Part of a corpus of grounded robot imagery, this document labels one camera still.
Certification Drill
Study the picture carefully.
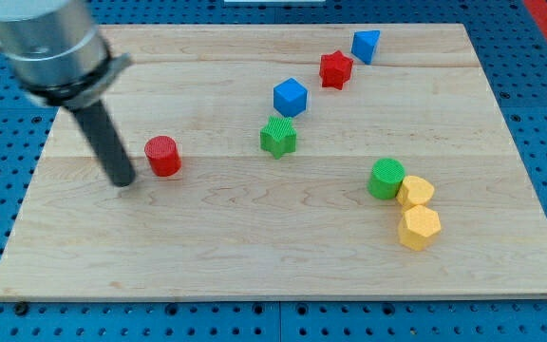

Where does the yellow hexagon block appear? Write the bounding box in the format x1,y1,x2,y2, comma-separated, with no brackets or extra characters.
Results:
398,205,442,251

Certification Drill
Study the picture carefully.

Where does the yellow heart block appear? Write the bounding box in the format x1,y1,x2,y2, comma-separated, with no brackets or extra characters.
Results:
396,175,435,212

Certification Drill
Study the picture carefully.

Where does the green star block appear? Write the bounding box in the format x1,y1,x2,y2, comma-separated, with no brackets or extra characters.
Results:
259,116,297,160

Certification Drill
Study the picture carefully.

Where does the green cylinder block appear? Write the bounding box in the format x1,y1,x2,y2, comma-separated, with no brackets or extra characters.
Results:
367,158,406,200

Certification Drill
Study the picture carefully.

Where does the blue cube block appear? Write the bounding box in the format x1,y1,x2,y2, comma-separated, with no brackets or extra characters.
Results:
273,78,308,118

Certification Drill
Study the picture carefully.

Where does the red star block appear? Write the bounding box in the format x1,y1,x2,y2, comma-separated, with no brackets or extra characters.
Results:
319,50,353,90

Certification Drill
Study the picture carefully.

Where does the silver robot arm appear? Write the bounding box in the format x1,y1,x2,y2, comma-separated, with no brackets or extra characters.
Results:
0,0,132,110

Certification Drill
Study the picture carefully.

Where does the light wooden board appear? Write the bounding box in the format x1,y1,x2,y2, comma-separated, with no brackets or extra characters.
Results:
0,24,547,302

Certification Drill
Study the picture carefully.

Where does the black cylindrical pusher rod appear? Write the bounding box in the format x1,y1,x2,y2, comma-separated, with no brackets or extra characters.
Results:
71,101,136,187

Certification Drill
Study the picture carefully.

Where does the red cylinder block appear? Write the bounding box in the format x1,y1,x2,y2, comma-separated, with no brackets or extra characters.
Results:
143,136,181,177

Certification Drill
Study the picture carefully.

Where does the blue triangular prism block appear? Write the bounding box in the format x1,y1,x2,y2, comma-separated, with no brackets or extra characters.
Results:
350,30,381,65

